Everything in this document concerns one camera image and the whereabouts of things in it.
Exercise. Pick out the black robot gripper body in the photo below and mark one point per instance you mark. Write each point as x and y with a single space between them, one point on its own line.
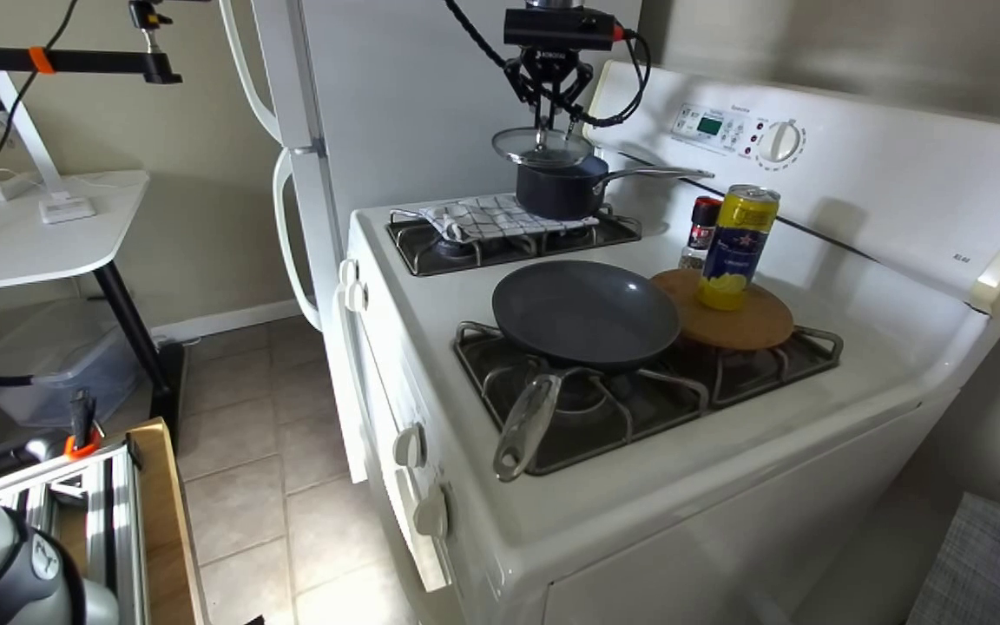
551 45

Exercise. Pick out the glass pot lid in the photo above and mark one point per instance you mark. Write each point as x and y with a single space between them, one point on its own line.
538 148

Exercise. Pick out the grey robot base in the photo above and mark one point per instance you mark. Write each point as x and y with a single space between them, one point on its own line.
40 580

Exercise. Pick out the dark blue saucepan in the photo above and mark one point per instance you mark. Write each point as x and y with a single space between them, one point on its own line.
577 193

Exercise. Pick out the patterned dish towel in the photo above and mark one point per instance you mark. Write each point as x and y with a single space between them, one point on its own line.
486 218

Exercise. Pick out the white refrigerator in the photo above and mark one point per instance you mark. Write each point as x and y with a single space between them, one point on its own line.
381 103

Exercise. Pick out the small red spice jar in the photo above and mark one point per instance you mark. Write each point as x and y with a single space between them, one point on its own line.
704 227

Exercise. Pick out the rear black burner grate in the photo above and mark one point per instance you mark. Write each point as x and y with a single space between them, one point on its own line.
426 250

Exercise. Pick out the black burner grate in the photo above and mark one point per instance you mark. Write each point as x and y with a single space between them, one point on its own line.
426 250
612 407

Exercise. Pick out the yellow blue canister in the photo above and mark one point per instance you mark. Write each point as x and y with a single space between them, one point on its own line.
737 243

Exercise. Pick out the grey frying pan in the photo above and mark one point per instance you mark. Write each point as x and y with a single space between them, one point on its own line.
580 314

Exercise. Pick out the round wooden trivet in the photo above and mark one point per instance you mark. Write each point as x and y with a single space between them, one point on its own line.
758 323

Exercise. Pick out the front black burner grate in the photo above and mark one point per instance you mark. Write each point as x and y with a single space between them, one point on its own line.
612 407

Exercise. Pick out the white gas stove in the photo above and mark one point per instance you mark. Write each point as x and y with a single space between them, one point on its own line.
888 235

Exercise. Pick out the clear plastic storage bin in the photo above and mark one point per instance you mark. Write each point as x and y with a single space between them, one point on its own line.
61 351

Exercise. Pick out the white side table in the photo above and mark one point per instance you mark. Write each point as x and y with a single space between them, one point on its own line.
36 256

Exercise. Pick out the orange black clamp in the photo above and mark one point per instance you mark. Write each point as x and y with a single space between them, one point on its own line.
84 436

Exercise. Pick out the wooden metal cart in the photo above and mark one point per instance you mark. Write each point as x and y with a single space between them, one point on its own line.
124 525

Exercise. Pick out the grey checkered cloth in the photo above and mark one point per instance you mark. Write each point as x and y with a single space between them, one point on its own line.
963 580

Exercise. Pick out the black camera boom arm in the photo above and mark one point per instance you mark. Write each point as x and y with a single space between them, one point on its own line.
153 66

